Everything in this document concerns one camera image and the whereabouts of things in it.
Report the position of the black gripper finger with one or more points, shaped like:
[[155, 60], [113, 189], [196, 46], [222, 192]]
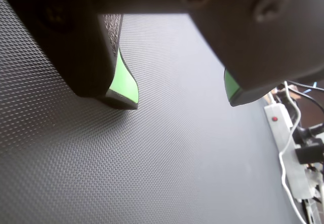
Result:
[[265, 44], [76, 51]]

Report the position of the white power strip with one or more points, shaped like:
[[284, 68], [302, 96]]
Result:
[[286, 137]]

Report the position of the black plug on strip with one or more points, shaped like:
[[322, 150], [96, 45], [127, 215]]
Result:
[[310, 153]]

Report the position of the large dark grey textured mat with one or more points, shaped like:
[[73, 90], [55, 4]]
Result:
[[152, 158]]

